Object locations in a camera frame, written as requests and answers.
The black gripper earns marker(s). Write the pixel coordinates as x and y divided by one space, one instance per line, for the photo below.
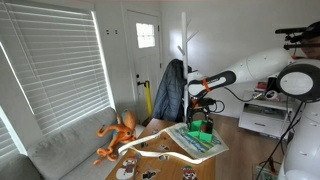
200 105

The green storage box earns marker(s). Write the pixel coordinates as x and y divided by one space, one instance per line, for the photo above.
200 136

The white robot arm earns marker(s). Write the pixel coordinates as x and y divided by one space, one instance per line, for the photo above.
260 66

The white printed tote bag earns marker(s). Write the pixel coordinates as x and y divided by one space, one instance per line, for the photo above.
200 148

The dark puffer jacket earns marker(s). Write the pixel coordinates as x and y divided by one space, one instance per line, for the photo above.
170 93

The small table sticker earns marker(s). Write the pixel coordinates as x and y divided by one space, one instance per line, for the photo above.
144 145
163 147
163 157
155 132

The red green elf sticker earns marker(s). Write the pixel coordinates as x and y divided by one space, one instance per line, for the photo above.
189 173

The white drawer cabinet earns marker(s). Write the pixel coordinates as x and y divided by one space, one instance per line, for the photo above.
263 123

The stack of books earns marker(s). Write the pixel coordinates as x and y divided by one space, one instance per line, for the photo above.
260 86

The black and white sticker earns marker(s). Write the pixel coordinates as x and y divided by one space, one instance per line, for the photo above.
150 174

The orange octopus plush toy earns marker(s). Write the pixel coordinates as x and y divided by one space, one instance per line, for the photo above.
121 133

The white door with window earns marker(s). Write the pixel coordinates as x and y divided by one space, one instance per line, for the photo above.
143 63

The white coat rack stand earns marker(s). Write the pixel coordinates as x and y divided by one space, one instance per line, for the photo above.
184 40

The green patterned object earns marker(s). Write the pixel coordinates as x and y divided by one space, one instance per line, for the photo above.
265 174

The snowman sticker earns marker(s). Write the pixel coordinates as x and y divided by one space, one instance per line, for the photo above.
127 168

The grey fabric sofa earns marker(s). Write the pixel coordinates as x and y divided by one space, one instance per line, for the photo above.
66 150

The person head with black cap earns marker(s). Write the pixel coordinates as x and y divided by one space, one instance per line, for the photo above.
313 36

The white window blind large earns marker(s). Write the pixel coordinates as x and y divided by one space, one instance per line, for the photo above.
56 66

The white window blind small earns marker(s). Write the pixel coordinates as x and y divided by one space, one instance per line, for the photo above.
6 140

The white wall switch plate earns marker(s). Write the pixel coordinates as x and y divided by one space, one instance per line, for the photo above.
116 32
107 32

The black camera on mount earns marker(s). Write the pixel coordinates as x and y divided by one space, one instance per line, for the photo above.
288 30

